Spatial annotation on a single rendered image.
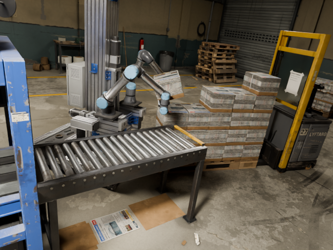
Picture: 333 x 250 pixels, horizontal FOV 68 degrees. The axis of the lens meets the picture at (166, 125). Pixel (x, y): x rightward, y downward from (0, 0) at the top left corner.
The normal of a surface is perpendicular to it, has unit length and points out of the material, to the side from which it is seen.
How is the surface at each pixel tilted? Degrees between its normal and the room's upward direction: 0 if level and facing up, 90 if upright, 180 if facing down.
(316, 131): 90
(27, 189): 91
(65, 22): 90
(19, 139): 90
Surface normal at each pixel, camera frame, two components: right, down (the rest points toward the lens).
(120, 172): 0.55, 0.37
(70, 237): 0.11, -0.92
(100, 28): -0.33, 0.32
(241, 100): 0.26, 0.39
